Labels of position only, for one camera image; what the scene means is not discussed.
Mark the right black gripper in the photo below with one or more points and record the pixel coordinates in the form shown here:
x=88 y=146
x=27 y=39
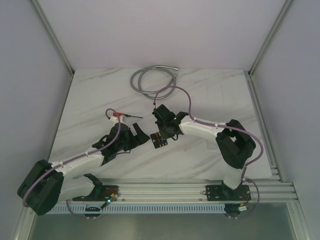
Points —
x=164 y=135

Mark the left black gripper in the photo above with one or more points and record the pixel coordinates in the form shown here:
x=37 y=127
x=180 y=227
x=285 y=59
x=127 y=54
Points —
x=135 y=136

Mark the black fuse box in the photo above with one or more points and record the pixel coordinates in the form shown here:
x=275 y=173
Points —
x=158 y=141

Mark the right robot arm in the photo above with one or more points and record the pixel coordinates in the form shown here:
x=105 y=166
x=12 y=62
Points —
x=235 y=145

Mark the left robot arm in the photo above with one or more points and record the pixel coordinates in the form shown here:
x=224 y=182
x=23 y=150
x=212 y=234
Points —
x=49 y=183

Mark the red handled screwdriver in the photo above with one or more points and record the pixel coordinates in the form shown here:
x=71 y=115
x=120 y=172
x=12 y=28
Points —
x=126 y=115

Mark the aluminium mounting rail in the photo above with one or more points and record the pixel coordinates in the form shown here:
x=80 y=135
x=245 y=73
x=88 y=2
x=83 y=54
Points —
x=192 y=190

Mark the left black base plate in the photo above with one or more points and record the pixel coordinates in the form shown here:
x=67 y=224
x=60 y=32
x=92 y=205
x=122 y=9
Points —
x=110 y=192

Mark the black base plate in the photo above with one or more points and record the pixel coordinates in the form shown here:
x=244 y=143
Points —
x=110 y=192
x=222 y=193

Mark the slotted cable duct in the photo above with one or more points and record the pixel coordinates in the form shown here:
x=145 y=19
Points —
x=139 y=208

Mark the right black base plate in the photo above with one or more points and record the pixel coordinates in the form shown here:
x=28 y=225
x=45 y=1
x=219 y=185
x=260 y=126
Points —
x=222 y=193

